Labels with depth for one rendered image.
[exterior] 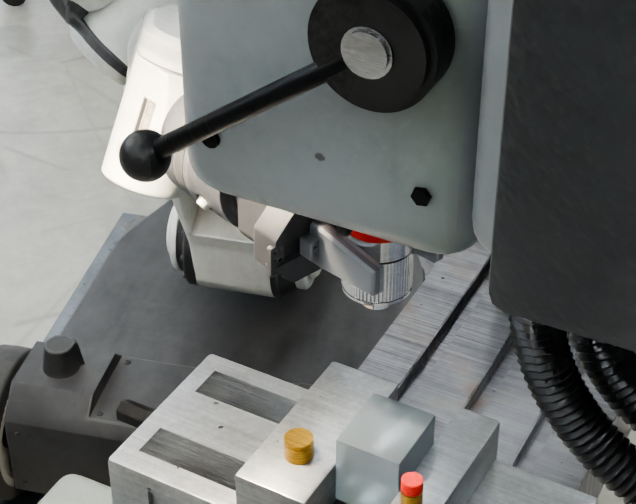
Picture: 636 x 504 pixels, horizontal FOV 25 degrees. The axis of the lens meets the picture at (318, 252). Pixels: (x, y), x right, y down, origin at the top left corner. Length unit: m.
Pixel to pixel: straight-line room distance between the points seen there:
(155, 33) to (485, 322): 0.49
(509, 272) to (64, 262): 2.67
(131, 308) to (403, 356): 0.72
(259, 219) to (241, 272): 0.93
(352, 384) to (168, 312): 0.86
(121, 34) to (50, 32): 2.67
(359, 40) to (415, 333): 0.70
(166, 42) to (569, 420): 0.55
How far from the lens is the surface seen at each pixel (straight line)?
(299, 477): 1.07
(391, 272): 0.93
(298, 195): 0.82
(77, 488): 1.52
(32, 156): 3.44
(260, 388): 1.20
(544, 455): 1.26
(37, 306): 2.96
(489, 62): 0.70
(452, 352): 1.35
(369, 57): 0.71
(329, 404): 1.13
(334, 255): 0.93
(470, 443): 1.10
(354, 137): 0.78
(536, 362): 0.58
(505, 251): 0.43
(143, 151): 0.81
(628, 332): 0.43
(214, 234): 1.82
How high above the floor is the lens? 1.79
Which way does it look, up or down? 36 degrees down
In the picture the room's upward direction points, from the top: straight up
